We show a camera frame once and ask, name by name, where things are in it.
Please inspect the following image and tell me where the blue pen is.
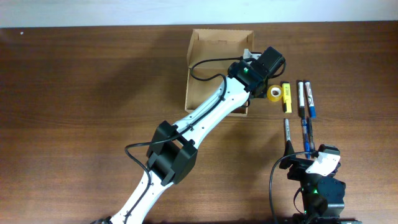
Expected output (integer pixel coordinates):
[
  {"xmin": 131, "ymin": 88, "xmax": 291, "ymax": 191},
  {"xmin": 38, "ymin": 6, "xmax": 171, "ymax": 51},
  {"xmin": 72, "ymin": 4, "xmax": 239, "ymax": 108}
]
[{"xmin": 301, "ymin": 118, "xmax": 310, "ymax": 159}]

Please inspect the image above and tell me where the brown cardboard box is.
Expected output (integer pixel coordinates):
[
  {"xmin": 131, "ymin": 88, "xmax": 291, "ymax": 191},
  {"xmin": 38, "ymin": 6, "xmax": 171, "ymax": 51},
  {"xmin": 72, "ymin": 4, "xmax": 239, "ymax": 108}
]
[{"xmin": 185, "ymin": 29, "xmax": 254, "ymax": 113}]

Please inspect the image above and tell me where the white marker black cap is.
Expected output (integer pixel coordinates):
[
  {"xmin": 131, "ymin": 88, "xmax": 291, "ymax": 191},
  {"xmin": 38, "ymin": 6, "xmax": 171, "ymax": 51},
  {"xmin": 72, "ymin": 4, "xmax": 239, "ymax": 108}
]
[{"xmin": 298, "ymin": 81, "xmax": 305, "ymax": 119}]

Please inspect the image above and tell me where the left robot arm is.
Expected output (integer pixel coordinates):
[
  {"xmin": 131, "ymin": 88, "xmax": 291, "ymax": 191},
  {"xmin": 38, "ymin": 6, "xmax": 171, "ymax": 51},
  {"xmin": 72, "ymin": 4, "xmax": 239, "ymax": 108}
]
[{"xmin": 97, "ymin": 47, "xmax": 286, "ymax": 223}]

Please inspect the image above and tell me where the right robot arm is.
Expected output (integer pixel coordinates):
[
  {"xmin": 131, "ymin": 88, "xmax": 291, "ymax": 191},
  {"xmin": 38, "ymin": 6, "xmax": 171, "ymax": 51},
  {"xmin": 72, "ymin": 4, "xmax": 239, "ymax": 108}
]
[{"xmin": 279, "ymin": 141, "xmax": 346, "ymax": 223}]

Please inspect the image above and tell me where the yellow tape roll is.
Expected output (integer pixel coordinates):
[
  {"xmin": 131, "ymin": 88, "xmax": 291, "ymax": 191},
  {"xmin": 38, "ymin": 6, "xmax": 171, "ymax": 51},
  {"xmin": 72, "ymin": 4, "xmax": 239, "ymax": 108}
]
[{"xmin": 267, "ymin": 85, "xmax": 282, "ymax": 102}]

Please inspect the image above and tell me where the black pen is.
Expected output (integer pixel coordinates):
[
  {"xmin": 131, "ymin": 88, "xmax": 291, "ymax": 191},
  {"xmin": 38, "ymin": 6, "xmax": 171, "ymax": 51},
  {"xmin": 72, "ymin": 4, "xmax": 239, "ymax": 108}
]
[{"xmin": 307, "ymin": 117, "xmax": 315, "ymax": 151}]

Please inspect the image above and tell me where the yellow highlighter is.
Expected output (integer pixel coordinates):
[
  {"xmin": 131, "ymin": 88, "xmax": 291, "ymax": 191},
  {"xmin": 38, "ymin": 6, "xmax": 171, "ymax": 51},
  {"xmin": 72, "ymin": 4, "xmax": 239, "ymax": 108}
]
[{"xmin": 282, "ymin": 82, "xmax": 292, "ymax": 113}]

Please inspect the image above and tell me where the grey black permanent marker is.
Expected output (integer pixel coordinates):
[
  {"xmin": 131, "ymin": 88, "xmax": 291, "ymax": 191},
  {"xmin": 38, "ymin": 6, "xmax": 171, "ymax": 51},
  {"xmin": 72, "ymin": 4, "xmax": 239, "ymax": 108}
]
[{"xmin": 284, "ymin": 118, "xmax": 291, "ymax": 142}]

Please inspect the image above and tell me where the white marker blue cap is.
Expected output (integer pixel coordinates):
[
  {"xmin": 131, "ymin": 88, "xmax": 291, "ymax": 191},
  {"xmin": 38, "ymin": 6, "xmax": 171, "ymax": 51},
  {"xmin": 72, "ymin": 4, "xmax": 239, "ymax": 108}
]
[{"xmin": 304, "ymin": 81, "xmax": 316, "ymax": 118}]

